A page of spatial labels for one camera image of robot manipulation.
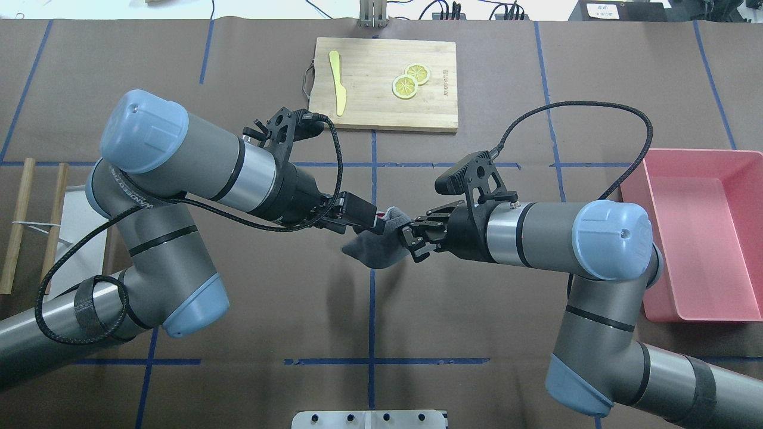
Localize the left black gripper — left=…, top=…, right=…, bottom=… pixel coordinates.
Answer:
left=274, top=164, right=385, bottom=235

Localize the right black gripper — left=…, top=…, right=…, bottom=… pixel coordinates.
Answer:
left=399, top=200, right=493, bottom=263

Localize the grey cleaning cloth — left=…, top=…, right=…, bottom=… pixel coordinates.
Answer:
left=341, top=206, right=411, bottom=269

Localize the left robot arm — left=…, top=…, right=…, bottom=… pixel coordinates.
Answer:
left=1, top=89, right=384, bottom=390

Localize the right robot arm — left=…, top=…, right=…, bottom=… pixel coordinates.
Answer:
left=400, top=199, right=762, bottom=428

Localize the yellow plastic knife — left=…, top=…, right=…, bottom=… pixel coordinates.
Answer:
left=328, top=51, right=347, bottom=117

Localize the bamboo cutting board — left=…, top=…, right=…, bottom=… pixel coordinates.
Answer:
left=309, top=36, right=460, bottom=134

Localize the front lemon slice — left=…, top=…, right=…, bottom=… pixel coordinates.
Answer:
left=390, top=74, right=419, bottom=100

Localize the lemon slice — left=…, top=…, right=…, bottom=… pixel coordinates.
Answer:
left=404, top=63, right=431, bottom=85
left=390, top=74, right=419, bottom=100

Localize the rear lemon slice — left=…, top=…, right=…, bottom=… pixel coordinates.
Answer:
left=404, top=63, right=431, bottom=85

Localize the outer wooden rack rod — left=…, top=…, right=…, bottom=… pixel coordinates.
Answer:
left=1, top=157, right=36, bottom=295

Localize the pink plastic bin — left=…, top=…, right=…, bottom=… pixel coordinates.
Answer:
left=621, top=148, right=762, bottom=323

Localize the black box with label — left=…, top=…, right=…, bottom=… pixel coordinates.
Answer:
left=567, top=1, right=673, bottom=22

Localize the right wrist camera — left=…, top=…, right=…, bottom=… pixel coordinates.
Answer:
left=434, top=150, right=519, bottom=206

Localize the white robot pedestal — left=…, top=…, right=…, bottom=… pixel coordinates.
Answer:
left=291, top=409, right=449, bottom=428

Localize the aluminium frame post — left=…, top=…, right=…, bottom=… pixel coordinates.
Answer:
left=358, top=0, right=389, bottom=28

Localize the right braided camera cable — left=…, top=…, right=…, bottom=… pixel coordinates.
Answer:
left=490, top=101, right=654, bottom=201

